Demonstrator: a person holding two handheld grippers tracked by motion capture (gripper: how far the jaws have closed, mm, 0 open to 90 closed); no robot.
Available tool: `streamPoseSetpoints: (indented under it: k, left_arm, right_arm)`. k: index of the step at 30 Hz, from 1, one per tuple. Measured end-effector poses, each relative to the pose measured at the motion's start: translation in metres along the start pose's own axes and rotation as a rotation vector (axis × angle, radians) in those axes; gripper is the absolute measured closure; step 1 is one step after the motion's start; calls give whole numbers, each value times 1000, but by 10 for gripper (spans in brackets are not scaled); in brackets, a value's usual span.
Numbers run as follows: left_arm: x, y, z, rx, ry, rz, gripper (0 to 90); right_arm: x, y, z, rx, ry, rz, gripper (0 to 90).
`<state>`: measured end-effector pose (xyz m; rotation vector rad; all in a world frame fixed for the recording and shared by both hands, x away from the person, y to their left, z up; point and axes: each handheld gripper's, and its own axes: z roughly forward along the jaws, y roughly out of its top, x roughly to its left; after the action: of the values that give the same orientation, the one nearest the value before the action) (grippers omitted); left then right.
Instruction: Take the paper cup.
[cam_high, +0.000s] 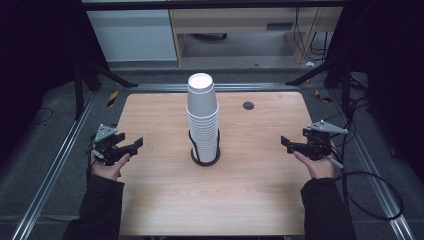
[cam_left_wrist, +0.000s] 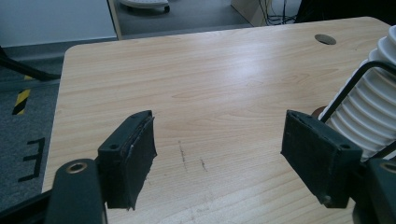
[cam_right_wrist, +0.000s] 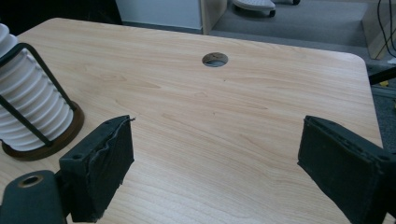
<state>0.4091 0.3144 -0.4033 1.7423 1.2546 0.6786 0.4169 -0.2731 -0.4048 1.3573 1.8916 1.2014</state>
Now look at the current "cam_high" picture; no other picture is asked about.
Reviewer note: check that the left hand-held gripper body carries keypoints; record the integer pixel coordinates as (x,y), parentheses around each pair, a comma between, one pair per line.
(106,146)

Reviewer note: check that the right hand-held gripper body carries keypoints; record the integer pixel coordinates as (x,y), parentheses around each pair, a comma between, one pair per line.
(318,143)

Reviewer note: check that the stack of white paper cups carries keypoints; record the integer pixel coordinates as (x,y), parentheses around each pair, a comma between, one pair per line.
(204,140)

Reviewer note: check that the white paper cup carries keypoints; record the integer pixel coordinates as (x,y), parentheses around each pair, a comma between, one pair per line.
(201,96)

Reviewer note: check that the person's right hand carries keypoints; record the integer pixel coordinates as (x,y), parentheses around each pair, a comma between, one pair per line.
(320,168)

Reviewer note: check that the person's left hand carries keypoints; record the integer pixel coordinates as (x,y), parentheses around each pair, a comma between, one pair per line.
(108,171)

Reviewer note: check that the yellow black tape strip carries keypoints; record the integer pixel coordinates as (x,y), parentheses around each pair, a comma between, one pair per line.
(322,97)
(112,98)

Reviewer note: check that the round black table grommet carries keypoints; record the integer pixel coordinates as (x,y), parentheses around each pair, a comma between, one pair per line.
(248,105)

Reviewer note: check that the black metal stand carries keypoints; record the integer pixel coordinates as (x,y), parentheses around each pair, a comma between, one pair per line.
(79,93)
(346,86)

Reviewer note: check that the white cabinet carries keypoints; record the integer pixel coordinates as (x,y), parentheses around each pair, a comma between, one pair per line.
(133,36)

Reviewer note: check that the light wooden desk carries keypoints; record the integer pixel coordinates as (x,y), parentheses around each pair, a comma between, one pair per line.
(233,20)

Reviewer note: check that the long metal floor rail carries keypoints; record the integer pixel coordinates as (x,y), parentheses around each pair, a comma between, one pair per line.
(376,180)
(53,173)

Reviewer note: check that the metal cross rail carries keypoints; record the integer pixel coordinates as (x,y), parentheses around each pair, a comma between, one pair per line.
(233,87)

